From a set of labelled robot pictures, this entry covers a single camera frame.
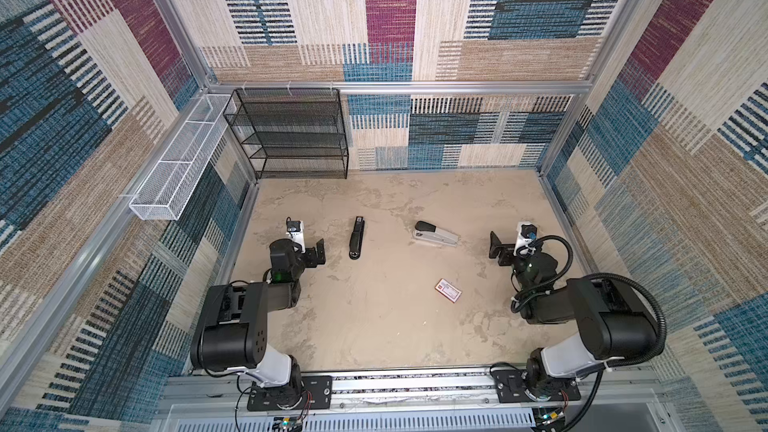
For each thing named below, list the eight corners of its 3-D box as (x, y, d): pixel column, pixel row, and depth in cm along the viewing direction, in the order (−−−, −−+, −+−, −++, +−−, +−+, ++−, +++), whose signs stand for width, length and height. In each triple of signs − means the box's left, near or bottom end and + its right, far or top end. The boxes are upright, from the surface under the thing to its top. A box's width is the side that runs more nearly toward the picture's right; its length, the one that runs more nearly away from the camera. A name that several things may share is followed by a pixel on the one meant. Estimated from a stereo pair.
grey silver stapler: (413, 236, 104) (414, 228, 100) (416, 228, 106) (417, 219, 102) (456, 250, 100) (458, 242, 97) (458, 241, 103) (461, 233, 99)
